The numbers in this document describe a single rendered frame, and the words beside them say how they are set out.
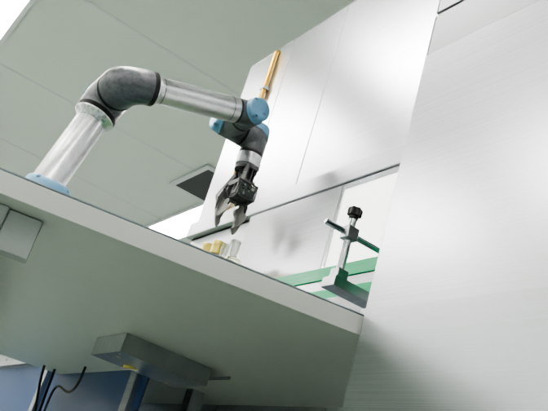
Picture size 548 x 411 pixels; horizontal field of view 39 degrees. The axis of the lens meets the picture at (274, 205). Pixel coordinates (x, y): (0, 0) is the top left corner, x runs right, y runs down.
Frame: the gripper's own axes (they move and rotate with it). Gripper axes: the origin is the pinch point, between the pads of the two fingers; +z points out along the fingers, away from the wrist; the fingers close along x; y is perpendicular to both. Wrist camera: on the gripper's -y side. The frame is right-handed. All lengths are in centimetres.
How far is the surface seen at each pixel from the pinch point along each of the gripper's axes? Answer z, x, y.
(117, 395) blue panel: 57, -14, -1
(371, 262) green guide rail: 26, -4, 81
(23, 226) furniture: 51, -72, 90
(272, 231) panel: -2.6, 11.7, 8.4
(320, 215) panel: -3.0, 11.9, 31.7
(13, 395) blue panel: 57, -15, -96
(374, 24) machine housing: -74, 15, 28
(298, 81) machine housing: -67, 15, -10
